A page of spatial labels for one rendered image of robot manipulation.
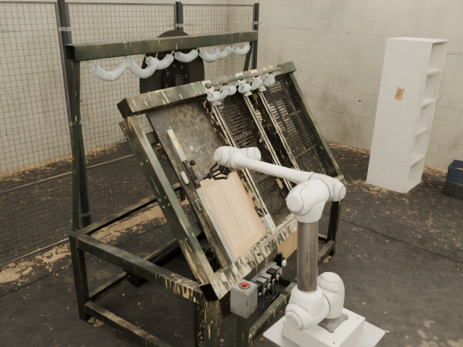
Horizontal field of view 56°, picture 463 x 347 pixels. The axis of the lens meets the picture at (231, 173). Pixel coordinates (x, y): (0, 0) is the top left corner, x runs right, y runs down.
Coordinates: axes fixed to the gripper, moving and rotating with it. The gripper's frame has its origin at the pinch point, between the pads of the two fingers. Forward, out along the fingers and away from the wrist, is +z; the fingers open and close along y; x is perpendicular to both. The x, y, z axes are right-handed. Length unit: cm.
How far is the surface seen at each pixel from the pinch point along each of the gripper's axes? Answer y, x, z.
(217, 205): 20.2, 12.3, 14.9
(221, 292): 66, -23, 12
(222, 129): -25, 47, 10
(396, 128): 57, 404, 12
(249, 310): 80, -25, -4
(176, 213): 10.9, -26.8, 11.9
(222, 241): 41.6, -0.7, 12.5
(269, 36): -188, 590, 215
